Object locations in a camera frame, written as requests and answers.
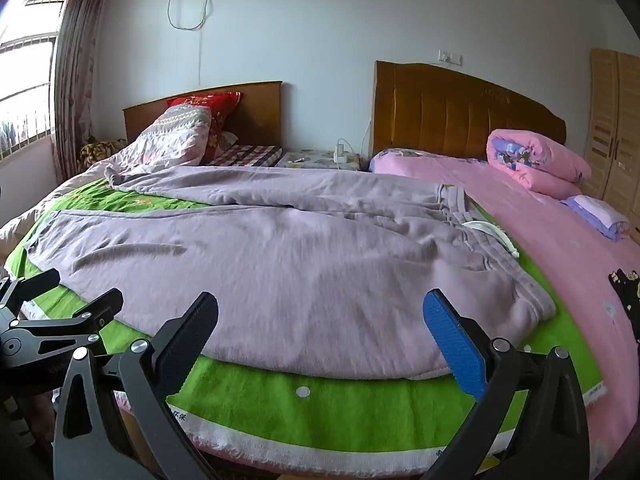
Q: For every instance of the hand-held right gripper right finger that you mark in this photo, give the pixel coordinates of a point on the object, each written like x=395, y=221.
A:
x=455, y=341

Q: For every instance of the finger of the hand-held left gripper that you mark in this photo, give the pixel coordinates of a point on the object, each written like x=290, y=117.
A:
x=31, y=285
x=95, y=307

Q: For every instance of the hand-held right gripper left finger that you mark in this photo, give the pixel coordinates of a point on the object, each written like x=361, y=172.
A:
x=186, y=339

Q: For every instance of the lilac pants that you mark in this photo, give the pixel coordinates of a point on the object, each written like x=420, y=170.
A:
x=300, y=270

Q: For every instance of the pale pink duvet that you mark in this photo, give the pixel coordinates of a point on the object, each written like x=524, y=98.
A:
x=75, y=180

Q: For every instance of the pink bedsheet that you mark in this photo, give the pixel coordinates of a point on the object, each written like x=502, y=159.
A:
x=550, y=250

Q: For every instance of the green printed blanket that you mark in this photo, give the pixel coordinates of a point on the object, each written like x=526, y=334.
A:
x=325, y=410

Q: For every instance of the brown floral blanket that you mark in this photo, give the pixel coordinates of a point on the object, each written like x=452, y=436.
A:
x=97, y=152

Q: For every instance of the black printed cloth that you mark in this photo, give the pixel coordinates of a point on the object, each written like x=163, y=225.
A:
x=627, y=295

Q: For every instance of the pink patterned pillow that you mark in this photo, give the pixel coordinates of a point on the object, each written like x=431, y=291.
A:
x=175, y=135

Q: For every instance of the plaid bedsheet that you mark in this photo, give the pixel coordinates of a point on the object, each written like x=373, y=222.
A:
x=250, y=155

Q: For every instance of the folded pink quilt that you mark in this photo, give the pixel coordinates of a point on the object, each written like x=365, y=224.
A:
x=545, y=160

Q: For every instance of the cloth-covered nightstand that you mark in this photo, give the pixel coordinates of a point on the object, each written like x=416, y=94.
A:
x=310, y=160

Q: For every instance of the white charger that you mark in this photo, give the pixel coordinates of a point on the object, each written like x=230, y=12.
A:
x=341, y=152

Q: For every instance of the window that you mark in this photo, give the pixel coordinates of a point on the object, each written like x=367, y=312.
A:
x=25, y=60

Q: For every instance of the brown patterned curtain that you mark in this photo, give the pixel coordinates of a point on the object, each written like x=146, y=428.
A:
x=80, y=60

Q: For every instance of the ribbed wooden headboard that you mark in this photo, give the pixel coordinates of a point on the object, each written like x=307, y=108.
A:
x=450, y=110

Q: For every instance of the red floral pillow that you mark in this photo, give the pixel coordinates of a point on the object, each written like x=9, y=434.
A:
x=221, y=105

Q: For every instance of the plain wooden headboard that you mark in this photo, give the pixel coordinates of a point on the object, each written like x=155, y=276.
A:
x=260, y=110

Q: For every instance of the light wooden wardrobe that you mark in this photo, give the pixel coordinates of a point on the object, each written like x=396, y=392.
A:
x=615, y=125

